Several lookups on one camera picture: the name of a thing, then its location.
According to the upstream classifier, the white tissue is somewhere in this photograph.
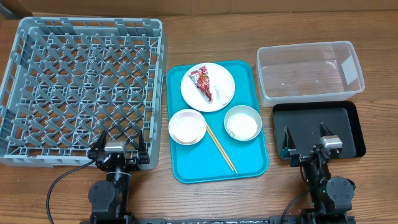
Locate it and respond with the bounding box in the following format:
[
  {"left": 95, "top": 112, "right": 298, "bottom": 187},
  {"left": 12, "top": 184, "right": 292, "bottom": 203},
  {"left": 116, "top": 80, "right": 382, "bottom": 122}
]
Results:
[{"left": 215, "top": 85, "right": 229, "bottom": 105}]

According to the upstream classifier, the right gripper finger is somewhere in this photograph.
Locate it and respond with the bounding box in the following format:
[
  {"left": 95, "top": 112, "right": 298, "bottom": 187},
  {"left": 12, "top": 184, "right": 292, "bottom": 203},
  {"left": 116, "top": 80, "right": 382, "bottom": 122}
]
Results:
[
  {"left": 280, "top": 126, "right": 297, "bottom": 158},
  {"left": 320, "top": 122, "right": 334, "bottom": 137}
]

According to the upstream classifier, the pink-white small bowl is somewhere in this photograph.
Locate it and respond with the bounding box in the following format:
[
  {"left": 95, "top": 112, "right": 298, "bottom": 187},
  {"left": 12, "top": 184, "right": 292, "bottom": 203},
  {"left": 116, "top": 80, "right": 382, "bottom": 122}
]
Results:
[{"left": 168, "top": 109, "right": 207, "bottom": 146}]

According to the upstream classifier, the pile of white rice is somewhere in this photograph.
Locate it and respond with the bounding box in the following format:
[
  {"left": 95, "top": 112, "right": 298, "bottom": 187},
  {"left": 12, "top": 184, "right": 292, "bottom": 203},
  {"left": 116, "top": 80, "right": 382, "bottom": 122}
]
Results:
[{"left": 227, "top": 113, "right": 258, "bottom": 141}]

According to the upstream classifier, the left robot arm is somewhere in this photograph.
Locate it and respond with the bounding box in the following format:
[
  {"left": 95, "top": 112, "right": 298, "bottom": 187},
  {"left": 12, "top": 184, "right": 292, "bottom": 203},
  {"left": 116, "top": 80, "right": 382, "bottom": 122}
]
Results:
[{"left": 88, "top": 131, "right": 150, "bottom": 224}]

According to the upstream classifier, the clear plastic bin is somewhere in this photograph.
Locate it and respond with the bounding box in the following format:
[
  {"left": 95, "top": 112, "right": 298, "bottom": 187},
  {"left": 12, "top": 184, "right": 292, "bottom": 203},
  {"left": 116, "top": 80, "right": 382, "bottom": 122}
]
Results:
[{"left": 256, "top": 41, "right": 365, "bottom": 107}]

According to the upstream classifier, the grey dishwasher rack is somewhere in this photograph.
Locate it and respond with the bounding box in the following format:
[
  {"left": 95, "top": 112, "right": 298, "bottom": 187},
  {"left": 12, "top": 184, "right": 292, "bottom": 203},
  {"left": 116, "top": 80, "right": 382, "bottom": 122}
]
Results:
[{"left": 1, "top": 17, "right": 167, "bottom": 170}]

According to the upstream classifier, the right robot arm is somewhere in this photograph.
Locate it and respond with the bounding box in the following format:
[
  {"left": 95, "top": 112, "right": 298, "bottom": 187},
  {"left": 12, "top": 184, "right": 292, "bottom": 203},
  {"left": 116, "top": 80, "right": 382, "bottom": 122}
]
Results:
[{"left": 280, "top": 123, "right": 356, "bottom": 223}]

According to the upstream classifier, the teal plastic tray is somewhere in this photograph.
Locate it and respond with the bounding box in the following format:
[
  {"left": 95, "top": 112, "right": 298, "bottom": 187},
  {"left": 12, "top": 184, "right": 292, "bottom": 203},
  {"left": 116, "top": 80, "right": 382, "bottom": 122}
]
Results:
[{"left": 170, "top": 60, "right": 269, "bottom": 184}]

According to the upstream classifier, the white round plate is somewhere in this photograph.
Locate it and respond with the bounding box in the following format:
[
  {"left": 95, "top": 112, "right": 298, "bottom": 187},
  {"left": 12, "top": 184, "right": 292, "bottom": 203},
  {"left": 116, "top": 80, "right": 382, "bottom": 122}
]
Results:
[{"left": 180, "top": 63, "right": 235, "bottom": 112}]

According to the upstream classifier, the wooden chopstick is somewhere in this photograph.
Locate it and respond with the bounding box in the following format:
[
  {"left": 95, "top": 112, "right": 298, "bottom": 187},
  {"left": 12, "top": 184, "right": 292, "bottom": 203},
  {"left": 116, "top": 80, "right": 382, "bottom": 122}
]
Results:
[
  {"left": 206, "top": 127, "right": 236, "bottom": 172},
  {"left": 206, "top": 124, "right": 239, "bottom": 174}
]

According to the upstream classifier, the wooden chopstick upper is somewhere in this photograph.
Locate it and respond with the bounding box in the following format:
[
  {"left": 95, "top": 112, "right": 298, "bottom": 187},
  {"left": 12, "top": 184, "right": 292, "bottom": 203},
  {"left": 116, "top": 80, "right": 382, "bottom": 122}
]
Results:
[{"left": 206, "top": 124, "right": 239, "bottom": 174}]

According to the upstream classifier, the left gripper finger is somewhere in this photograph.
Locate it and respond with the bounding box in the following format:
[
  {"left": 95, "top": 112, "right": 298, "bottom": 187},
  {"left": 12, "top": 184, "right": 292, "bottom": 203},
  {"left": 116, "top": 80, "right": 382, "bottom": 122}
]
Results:
[
  {"left": 88, "top": 131, "right": 108, "bottom": 159},
  {"left": 137, "top": 131, "right": 150, "bottom": 164}
]

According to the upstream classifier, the wooden chopstick lower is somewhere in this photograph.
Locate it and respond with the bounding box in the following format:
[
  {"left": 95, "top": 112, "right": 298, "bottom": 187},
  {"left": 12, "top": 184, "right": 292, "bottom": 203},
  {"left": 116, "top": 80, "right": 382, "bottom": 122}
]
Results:
[{"left": 206, "top": 127, "right": 236, "bottom": 172}]

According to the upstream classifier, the red snack wrapper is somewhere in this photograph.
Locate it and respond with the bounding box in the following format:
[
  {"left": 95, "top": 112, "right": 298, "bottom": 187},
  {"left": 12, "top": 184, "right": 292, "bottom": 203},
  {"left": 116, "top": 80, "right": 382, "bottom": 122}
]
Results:
[{"left": 188, "top": 66, "right": 213, "bottom": 102}]

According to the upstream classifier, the black rectangular tray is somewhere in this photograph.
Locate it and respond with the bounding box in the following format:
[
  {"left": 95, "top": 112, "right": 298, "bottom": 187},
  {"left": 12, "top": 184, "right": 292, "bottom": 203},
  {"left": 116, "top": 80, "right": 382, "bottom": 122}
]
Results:
[{"left": 272, "top": 101, "right": 366, "bottom": 159}]

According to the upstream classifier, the grey-green bowl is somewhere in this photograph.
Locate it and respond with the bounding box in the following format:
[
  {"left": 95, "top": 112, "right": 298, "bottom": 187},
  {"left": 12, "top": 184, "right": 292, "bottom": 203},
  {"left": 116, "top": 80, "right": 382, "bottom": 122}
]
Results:
[{"left": 224, "top": 105, "right": 262, "bottom": 141}]

